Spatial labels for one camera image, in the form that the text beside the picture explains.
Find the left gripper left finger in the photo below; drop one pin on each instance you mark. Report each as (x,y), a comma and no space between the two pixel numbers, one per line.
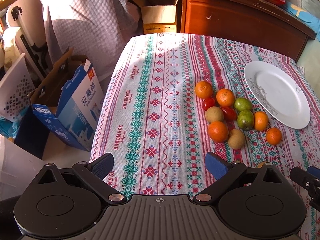
(102,166)

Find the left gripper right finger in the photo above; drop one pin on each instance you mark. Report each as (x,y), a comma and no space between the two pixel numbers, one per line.
(216,166)

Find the brown kiwi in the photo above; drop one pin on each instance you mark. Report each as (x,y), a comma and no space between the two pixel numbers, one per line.
(236,139)

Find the orange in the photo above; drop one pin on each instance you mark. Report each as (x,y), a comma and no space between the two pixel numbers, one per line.
(218,131)
(273,136)
(260,121)
(204,90)
(225,97)

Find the green fruit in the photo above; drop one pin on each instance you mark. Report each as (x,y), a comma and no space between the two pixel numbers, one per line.
(242,104)
(245,120)

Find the right cherry tomato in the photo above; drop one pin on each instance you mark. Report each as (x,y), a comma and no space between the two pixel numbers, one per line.
(229,113)

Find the cherry tomato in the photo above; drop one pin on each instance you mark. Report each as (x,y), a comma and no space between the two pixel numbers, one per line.
(229,113)
(207,103)

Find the left cherry tomato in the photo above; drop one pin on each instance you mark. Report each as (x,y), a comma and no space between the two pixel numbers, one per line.
(207,103)

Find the blue milk carton box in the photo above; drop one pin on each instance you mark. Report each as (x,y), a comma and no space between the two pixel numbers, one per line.
(69,100)

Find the patterned handmade tablecloth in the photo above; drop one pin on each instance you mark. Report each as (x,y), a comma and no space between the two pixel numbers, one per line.
(153,124)

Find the white floral plate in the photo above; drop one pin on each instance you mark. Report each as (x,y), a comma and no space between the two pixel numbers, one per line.
(278,93)

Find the white perforated basket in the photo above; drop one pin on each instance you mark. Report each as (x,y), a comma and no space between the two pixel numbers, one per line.
(16,84)

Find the checked curtain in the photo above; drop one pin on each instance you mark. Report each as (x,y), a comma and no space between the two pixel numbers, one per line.
(99,29)

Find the red wooden cabinet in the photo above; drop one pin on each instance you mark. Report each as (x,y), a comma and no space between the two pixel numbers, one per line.
(254,22)

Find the blue cushion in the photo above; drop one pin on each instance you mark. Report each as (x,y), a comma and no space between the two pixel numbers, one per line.
(307,11)

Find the open brown cardboard box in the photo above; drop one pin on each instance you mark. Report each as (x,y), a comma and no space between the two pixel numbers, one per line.
(158,16)

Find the white folding chair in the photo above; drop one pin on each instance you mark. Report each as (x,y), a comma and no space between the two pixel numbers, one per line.
(30,38)

